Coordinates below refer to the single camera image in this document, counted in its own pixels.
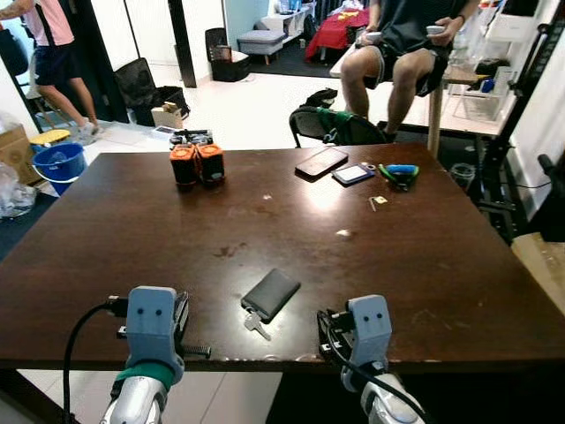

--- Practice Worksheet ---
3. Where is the light wooden side table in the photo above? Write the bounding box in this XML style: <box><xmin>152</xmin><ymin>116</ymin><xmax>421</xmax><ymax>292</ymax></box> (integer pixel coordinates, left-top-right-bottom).
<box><xmin>330</xmin><ymin>60</ymin><xmax>492</xmax><ymax>158</ymax></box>

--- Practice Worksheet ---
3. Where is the dark brown wooden table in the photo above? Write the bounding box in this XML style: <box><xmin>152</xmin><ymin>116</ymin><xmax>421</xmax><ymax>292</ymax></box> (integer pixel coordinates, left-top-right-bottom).
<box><xmin>0</xmin><ymin>143</ymin><xmax>565</xmax><ymax>372</ymax></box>

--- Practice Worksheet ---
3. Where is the seated person in dark shirt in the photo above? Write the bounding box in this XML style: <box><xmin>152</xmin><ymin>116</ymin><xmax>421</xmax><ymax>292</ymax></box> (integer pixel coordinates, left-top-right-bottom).
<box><xmin>339</xmin><ymin>0</ymin><xmax>483</xmax><ymax>144</ymax></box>

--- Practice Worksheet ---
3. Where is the orange and black battery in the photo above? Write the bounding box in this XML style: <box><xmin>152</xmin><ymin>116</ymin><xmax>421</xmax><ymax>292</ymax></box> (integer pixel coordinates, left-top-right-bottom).
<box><xmin>169</xmin><ymin>144</ymin><xmax>200</xmax><ymax>188</ymax></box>
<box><xmin>196</xmin><ymin>142</ymin><xmax>227</xmax><ymax>187</ymax></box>

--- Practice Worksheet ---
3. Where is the black key pouch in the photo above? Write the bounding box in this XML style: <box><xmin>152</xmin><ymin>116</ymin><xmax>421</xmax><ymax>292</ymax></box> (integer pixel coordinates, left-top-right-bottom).
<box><xmin>241</xmin><ymin>269</ymin><xmax>303</xmax><ymax>323</ymax></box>

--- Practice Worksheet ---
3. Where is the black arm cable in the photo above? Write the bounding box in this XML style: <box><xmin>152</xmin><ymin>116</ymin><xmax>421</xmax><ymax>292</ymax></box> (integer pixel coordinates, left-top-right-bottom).
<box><xmin>62</xmin><ymin>299</ymin><xmax>131</xmax><ymax>424</ymax></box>
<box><xmin>318</xmin><ymin>314</ymin><xmax>429</xmax><ymax>424</ymax></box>

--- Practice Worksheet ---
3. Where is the blue plastic bucket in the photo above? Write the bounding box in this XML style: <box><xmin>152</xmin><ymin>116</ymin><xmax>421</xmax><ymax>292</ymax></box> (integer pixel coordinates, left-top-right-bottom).
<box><xmin>32</xmin><ymin>141</ymin><xmax>87</xmax><ymax>186</ymax></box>

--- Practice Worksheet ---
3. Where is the black bag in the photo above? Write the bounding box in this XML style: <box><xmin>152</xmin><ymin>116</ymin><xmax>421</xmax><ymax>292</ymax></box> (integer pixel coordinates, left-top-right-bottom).
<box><xmin>114</xmin><ymin>57</ymin><xmax>192</xmax><ymax>126</ymax></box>

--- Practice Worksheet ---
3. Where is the dark smartphone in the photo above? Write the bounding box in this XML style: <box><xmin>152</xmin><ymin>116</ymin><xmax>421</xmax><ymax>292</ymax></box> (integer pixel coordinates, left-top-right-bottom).
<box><xmin>295</xmin><ymin>146</ymin><xmax>350</xmax><ymax>179</ymax></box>

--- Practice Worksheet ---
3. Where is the clear plastic bag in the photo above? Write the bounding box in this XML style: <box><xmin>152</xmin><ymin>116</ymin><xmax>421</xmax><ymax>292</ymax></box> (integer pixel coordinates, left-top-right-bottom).
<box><xmin>0</xmin><ymin>163</ymin><xmax>37</xmax><ymax>219</ymax></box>

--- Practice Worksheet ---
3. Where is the green and blue hand tool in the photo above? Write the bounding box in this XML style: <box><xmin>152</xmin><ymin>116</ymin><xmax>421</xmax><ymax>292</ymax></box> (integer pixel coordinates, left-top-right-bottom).
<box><xmin>377</xmin><ymin>163</ymin><xmax>421</xmax><ymax>192</ymax></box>

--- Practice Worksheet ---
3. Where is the small blue-edged card case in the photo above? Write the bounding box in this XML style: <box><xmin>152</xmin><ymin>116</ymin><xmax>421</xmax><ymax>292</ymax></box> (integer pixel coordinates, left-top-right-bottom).
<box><xmin>332</xmin><ymin>163</ymin><xmax>377</xmax><ymax>187</ymax></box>

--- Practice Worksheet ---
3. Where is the black basket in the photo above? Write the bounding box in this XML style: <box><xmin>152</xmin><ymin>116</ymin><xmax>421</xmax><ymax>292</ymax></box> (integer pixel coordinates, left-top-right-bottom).
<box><xmin>204</xmin><ymin>26</ymin><xmax>252</xmax><ymax>83</ymax></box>

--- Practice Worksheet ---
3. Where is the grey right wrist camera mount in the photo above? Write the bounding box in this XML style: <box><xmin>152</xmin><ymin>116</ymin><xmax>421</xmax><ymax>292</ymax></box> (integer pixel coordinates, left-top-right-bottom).
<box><xmin>346</xmin><ymin>294</ymin><xmax>393</xmax><ymax>368</ymax></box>

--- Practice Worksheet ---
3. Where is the small cardboard box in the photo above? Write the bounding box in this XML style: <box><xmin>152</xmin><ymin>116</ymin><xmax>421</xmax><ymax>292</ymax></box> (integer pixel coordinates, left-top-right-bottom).
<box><xmin>151</xmin><ymin>101</ymin><xmax>185</xmax><ymax>130</ymax></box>

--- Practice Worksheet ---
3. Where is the black metal stand frame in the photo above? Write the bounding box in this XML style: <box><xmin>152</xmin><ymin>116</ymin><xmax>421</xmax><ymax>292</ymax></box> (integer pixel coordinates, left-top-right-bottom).
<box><xmin>477</xmin><ymin>16</ymin><xmax>565</xmax><ymax>241</ymax></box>

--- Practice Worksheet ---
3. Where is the light wooden board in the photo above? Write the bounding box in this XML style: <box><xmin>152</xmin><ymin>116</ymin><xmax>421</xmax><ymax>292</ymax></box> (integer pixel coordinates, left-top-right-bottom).
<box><xmin>511</xmin><ymin>231</ymin><xmax>565</xmax><ymax>312</ymax></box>

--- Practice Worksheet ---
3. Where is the grey ottoman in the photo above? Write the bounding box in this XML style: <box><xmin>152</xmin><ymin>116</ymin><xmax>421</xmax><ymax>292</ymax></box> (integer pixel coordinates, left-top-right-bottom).
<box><xmin>236</xmin><ymin>28</ymin><xmax>286</xmax><ymax>65</ymax></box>

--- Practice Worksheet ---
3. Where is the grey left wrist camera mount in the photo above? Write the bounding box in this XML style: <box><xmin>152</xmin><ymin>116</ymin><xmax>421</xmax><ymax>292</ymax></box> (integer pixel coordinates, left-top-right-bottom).
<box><xmin>126</xmin><ymin>285</ymin><xmax>178</xmax><ymax>366</ymax></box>

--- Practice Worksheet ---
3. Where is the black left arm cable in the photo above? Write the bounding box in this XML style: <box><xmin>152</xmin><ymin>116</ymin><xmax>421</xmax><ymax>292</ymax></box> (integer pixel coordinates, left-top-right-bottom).
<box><xmin>62</xmin><ymin>299</ymin><xmax>131</xmax><ymax>424</ymax></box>

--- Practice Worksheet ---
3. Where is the large cardboard box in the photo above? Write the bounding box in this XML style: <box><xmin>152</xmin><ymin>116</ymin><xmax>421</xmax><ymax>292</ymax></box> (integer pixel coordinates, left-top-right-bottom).
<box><xmin>0</xmin><ymin>123</ymin><xmax>37</xmax><ymax>187</ymax></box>

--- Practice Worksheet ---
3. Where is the red cloth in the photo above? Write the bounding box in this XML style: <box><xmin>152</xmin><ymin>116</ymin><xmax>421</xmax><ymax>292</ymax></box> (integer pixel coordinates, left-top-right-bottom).
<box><xmin>305</xmin><ymin>8</ymin><xmax>371</xmax><ymax>63</ymax></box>

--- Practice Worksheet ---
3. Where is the yellow round item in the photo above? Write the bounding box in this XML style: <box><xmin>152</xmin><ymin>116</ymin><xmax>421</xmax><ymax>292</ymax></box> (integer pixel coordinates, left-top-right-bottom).
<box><xmin>28</xmin><ymin>129</ymin><xmax>72</xmax><ymax>148</ymax></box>

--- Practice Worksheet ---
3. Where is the silver key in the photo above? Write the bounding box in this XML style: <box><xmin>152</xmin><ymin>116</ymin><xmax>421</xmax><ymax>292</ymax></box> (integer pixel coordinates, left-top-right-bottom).
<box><xmin>244</xmin><ymin>310</ymin><xmax>273</xmax><ymax>342</ymax></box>

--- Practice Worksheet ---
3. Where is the standing person in pink shirt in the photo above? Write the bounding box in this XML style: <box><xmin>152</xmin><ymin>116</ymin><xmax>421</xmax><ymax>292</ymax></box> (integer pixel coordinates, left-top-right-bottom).
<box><xmin>0</xmin><ymin>0</ymin><xmax>103</xmax><ymax>144</ymax></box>

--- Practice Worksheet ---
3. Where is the small black gadget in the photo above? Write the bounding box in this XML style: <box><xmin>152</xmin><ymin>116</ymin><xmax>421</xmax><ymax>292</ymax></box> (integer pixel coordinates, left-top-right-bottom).
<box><xmin>171</xmin><ymin>129</ymin><xmax>214</xmax><ymax>148</ymax></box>

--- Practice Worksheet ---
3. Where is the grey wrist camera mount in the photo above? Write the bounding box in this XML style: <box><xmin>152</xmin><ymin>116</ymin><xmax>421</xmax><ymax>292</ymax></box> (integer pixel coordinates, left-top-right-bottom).
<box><xmin>346</xmin><ymin>294</ymin><xmax>393</xmax><ymax>368</ymax></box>
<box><xmin>126</xmin><ymin>285</ymin><xmax>178</xmax><ymax>366</ymax></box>

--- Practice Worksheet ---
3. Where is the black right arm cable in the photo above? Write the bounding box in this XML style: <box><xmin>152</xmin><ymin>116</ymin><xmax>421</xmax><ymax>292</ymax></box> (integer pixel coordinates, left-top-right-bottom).
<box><xmin>318</xmin><ymin>314</ymin><xmax>429</xmax><ymax>424</ymax></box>

